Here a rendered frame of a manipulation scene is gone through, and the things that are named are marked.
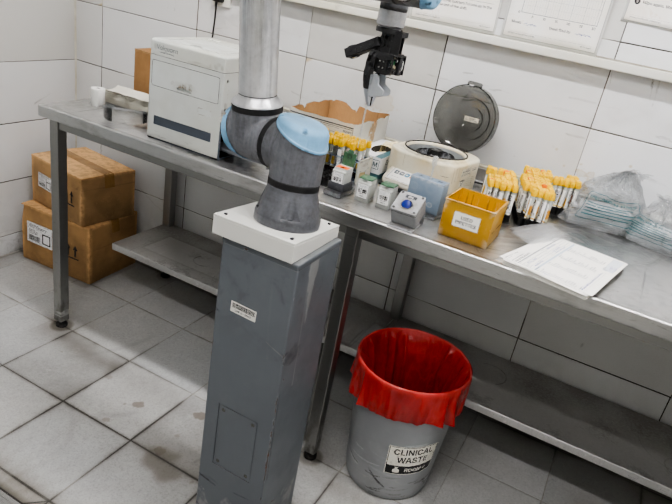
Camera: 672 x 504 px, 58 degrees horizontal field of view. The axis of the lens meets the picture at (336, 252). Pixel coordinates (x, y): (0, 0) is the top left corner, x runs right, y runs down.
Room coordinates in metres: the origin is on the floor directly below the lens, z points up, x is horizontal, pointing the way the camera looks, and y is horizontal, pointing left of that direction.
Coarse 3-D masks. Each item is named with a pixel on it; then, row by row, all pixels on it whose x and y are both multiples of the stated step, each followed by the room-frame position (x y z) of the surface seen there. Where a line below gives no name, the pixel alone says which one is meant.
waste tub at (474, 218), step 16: (464, 192) 1.59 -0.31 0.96; (448, 208) 1.48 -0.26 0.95; (464, 208) 1.46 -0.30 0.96; (480, 208) 1.44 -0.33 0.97; (496, 208) 1.55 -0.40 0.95; (448, 224) 1.47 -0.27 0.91; (464, 224) 1.46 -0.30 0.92; (480, 224) 1.44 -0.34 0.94; (496, 224) 1.48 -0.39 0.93; (464, 240) 1.45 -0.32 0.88; (480, 240) 1.43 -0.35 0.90
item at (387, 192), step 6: (384, 186) 1.60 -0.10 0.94; (390, 186) 1.59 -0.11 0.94; (396, 186) 1.61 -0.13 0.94; (378, 192) 1.60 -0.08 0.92; (384, 192) 1.59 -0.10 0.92; (390, 192) 1.58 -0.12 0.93; (396, 192) 1.62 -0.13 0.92; (378, 198) 1.59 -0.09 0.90; (384, 198) 1.59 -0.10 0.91; (390, 198) 1.58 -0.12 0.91; (378, 204) 1.59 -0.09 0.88; (384, 204) 1.59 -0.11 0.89; (390, 204) 1.59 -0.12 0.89
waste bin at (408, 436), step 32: (384, 352) 1.67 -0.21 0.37; (416, 352) 1.69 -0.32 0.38; (448, 352) 1.66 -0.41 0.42; (352, 384) 1.51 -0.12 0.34; (384, 384) 1.41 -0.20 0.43; (416, 384) 1.67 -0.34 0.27; (448, 384) 1.61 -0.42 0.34; (352, 416) 1.53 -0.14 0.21; (384, 416) 1.41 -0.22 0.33; (416, 416) 1.39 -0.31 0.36; (448, 416) 1.42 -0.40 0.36; (352, 448) 1.49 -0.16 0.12; (384, 448) 1.42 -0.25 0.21; (416, 448) 1.41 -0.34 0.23; (384, 480) 1.42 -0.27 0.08; (416, 480) 1.44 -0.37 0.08
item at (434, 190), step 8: (416, 176) 1.62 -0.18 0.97; (424, 176) 1.63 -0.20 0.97; (416, 184) 1.62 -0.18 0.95; (424, 184) 1.61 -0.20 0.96; (432, 184) 1.60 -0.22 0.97; (440, 184) 1.59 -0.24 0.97; (448, 184) 1.61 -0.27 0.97; (416, 192) 1.62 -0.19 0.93; (424, 192) 1.61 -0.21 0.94; (432, 192) 1.59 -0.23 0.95; (440, 192) 1.58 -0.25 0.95; (432, 200) 1.59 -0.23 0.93; (440, 200) 1.58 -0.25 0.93; (432, 208) 1.59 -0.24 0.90; (440, 208) 1.60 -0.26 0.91; (432, 216) 1.58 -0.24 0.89; (440, 216) 1.61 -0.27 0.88
